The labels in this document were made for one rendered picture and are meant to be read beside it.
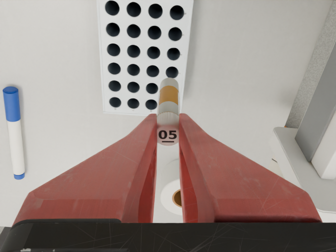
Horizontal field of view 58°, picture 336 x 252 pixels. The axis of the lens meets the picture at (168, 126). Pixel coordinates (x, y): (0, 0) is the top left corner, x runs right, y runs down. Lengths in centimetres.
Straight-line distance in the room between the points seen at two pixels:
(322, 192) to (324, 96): 8
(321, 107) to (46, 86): 29
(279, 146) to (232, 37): 12
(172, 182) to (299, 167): 17
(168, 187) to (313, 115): 20
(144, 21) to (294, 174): 18
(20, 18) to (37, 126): 13
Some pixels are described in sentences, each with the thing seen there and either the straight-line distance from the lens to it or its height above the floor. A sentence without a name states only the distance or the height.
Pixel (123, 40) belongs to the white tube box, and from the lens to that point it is 30.
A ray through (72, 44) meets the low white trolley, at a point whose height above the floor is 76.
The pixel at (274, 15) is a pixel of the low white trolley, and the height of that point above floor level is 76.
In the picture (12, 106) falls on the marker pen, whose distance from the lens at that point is 39.
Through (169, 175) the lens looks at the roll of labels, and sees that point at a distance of 40.
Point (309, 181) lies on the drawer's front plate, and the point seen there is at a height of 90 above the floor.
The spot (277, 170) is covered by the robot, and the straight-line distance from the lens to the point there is 114.
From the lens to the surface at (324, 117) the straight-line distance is 27.
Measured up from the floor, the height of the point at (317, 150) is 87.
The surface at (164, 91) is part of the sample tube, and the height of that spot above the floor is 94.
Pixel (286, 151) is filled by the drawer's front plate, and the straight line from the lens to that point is 29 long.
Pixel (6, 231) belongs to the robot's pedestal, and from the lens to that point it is 94.
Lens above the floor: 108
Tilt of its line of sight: 56 degrees down
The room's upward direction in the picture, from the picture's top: 179 degrees counter-clockwise
